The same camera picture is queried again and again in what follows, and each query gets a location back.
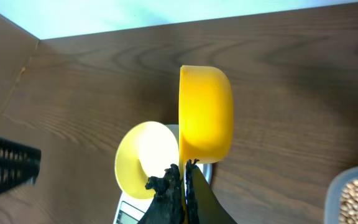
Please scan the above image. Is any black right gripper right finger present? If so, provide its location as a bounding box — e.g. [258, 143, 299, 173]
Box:
[185, 159, 238, 224]

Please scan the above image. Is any white digital kitchen scale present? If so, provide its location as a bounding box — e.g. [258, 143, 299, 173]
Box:
[112, 124, 213, 224]

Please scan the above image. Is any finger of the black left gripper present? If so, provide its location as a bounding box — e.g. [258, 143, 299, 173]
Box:
[0, 137, 42, 195]

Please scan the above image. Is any pale yellow plastic bowl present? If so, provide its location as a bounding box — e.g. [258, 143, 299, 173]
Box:
[114, 121, 179, 200]

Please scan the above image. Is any yellow plastic measuring scoop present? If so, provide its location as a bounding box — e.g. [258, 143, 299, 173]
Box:
[178, 65, 234, 224]

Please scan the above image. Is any clear plastic container of soybeans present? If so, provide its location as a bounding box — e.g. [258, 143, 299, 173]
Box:
[323, 167, 358, 224]

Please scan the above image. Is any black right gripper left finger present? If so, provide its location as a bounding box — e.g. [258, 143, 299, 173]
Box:
[138, 164, 185, 224]

